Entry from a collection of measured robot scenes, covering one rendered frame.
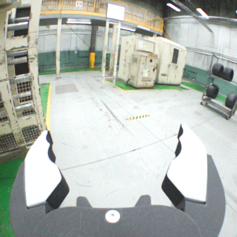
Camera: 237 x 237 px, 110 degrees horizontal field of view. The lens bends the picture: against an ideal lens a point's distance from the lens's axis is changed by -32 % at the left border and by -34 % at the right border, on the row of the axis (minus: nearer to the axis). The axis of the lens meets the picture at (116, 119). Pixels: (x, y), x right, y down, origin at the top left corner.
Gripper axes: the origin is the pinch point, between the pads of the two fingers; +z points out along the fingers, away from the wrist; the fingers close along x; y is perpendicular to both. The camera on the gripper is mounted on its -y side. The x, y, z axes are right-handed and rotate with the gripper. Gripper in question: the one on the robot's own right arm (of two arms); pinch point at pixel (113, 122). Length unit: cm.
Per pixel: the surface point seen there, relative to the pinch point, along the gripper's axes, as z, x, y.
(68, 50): 907, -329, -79
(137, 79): 411, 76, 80
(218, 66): 314, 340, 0
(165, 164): 82, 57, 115
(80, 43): 949, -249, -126
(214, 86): 315, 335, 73
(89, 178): 60, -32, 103
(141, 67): 415, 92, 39
